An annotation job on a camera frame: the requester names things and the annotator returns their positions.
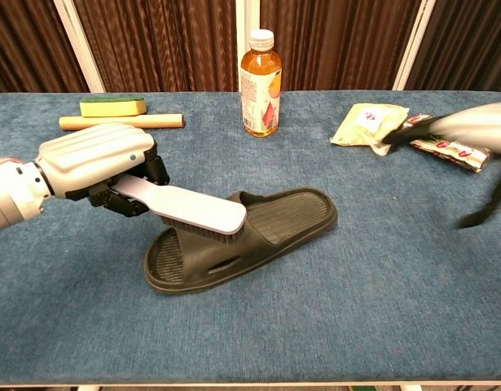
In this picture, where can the white table frame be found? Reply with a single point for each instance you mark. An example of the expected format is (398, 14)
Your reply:
(250, 386)

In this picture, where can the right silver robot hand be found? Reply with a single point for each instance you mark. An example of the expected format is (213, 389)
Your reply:
(474, 126)

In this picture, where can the orange drink bottle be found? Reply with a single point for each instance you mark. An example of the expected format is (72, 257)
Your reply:
(260, 97)

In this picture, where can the black rubber slipper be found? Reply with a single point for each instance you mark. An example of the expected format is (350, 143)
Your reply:
(282, 228)

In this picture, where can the yellow green sponge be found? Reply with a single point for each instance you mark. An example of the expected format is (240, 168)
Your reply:
(111, 107)

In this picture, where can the white frame post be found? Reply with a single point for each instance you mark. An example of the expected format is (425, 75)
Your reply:
(244, 24)
(413, 45)
(81, 45)

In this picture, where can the silver red snack packet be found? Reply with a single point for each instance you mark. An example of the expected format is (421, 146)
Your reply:
(458, 156)

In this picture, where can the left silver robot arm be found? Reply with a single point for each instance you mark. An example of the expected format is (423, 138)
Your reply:
(11, 191)

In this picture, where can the wooden round stick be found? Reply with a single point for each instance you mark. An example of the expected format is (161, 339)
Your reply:
(164, 120)

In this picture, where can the blue table cloth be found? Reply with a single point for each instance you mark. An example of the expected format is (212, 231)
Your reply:
(356, 285)

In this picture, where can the yellow snack packet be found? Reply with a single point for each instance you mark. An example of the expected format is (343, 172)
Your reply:
(364, 126)

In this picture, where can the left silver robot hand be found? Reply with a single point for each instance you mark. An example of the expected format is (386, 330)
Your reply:
(91, 159)

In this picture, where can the brown pleated curtain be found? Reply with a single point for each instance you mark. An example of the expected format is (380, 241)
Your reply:
(160, 45)

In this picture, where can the lilac scrub brush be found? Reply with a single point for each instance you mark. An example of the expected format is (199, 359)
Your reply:
(201, 212)

